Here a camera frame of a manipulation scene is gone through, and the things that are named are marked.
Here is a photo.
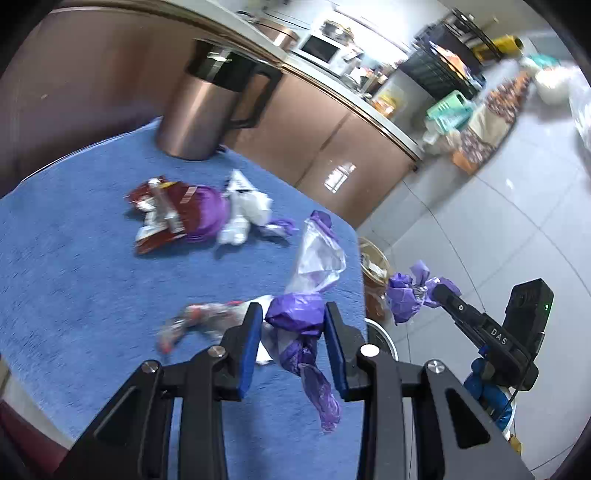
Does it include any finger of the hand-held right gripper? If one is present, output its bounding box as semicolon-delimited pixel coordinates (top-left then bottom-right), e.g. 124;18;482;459
434;284;486;343

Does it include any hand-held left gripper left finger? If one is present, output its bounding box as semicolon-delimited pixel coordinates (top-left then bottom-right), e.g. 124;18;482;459
53;302;264;480

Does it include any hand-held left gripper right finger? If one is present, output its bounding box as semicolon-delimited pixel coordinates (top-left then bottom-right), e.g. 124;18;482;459
323;302;536;480

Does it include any purple wrapper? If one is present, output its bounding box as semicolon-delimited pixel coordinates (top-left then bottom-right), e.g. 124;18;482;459
385;260;462;325

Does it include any purple plastic bag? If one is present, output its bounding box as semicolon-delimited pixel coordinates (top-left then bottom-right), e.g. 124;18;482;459
256;293;342;435

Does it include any white waste bin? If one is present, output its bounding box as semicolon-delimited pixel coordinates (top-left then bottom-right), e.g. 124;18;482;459
365;316;399;363

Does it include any purple plastic cup lid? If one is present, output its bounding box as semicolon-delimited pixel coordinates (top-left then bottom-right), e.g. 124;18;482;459
178;185;230;243

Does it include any person's right hand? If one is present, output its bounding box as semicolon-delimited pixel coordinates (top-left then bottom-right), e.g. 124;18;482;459
463;357;515;428

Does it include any crumpled clear wrapper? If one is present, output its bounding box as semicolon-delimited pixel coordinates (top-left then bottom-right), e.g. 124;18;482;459
157;300;252;354

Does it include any beige waste bin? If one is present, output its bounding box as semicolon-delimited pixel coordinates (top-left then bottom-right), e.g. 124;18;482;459
358;237;393;321

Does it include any clear purple-edged plastic bag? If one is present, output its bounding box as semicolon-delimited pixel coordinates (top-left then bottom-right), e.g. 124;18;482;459
284;210;347;296

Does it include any small purple wrapper scrap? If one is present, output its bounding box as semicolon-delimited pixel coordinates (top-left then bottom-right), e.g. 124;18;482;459
263;217;297;238

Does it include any white plastic wrapper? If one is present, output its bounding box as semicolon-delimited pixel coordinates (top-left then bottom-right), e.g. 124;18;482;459
217;169;273;245

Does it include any brown patterned mat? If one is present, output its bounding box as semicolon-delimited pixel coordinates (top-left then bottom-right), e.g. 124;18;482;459
455;74;532;174

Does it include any green plastic basket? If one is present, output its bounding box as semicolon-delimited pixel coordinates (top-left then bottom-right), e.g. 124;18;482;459
426;90;476;134

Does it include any red snack wrapper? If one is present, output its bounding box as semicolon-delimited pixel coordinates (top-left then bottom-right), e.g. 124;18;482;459
124;176;204;257

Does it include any blue fleece cloth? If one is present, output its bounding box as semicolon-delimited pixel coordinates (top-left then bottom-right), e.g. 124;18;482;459
0;115;368;455

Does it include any yellow food packet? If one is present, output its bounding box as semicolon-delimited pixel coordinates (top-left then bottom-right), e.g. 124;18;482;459
372;88;400;116

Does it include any brown kitchen cabinet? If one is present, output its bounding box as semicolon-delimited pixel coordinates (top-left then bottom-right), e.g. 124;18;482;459
0;0;421;232

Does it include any white plastic sack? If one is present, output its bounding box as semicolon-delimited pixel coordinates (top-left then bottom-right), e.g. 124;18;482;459
533;65;583;104

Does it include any black plastic crate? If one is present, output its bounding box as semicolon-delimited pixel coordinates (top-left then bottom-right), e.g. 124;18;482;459
399;21;485;100

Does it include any metallic thermos jug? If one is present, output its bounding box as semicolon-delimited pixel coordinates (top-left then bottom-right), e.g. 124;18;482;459
156;39;283;161

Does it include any yellow container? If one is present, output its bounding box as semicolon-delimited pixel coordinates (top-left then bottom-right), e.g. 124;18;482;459
473;36;525;63

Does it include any white microwave oven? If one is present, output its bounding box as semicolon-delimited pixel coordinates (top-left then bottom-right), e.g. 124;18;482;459
295;32;342;65

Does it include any steel pot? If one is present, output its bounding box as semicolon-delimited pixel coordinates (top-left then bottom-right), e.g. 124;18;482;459
321;19;356;42

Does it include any copper cooking pot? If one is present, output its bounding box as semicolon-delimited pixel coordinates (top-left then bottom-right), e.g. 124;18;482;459
256;18;298;49

